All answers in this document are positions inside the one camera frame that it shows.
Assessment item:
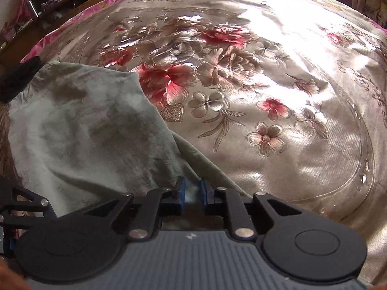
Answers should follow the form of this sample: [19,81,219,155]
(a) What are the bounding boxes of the grey-green pants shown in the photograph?
[8,62,241,216]

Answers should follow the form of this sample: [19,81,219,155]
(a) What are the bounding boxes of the black folded garment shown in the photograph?
[0,56,43,104]

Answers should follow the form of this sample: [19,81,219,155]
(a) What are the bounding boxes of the floral satin bed quilt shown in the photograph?
[28,0,386,284]

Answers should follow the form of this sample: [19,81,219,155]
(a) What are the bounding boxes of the wooden tv cabinet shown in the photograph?
[1,0,103,70]

